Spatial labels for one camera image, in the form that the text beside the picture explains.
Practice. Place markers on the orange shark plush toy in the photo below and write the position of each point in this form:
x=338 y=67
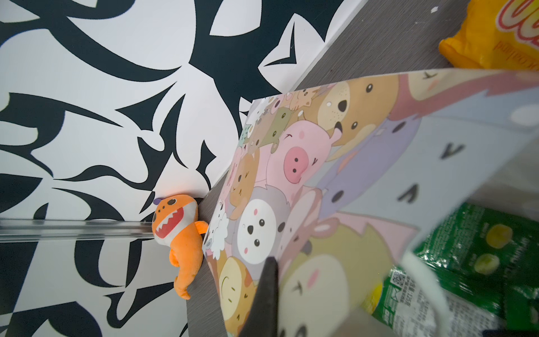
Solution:
x=176 y=225

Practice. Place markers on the green Fox's candy packet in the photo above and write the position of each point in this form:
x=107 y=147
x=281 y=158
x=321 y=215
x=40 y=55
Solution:
x=486 y=262

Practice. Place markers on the patterned paper gift bag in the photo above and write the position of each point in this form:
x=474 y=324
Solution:
x=338 y=182

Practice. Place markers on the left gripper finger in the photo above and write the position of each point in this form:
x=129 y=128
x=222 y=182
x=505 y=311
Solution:
x=263 y=318

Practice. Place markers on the yellow snack packet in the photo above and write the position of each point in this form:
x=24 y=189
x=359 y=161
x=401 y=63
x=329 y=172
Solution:
x=501 y=35

